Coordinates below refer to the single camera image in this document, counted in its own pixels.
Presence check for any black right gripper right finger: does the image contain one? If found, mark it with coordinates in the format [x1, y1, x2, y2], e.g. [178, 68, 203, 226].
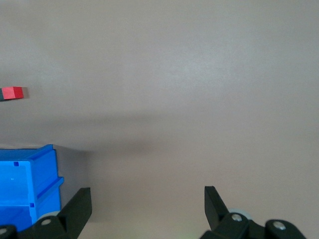
[199, 186, 308, 239]

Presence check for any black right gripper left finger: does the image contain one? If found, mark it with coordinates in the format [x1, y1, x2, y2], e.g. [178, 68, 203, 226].
[0, 187, 93, 239]

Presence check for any brown table mat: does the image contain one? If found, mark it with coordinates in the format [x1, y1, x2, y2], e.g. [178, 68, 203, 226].
[0, 0, 319, 239]

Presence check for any red cube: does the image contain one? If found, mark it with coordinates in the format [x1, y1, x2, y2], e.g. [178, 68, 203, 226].
[1, 86, 24, 101]

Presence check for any blue plastic bin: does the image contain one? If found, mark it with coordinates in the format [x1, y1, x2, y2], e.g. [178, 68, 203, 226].
[0, 143, 65, 233]

